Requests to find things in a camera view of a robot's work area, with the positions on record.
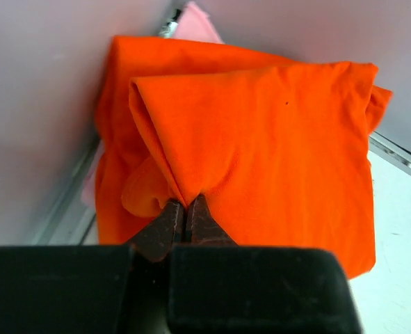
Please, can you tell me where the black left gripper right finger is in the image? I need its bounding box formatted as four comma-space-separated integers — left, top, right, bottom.
168, 196, 362, 333

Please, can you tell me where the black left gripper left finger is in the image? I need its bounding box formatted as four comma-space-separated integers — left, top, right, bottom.
0, 201, 184, 333

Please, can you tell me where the orange t-shirt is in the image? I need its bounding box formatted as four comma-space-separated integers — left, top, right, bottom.
95, 36, 392, 244
122, 62, 378, 278

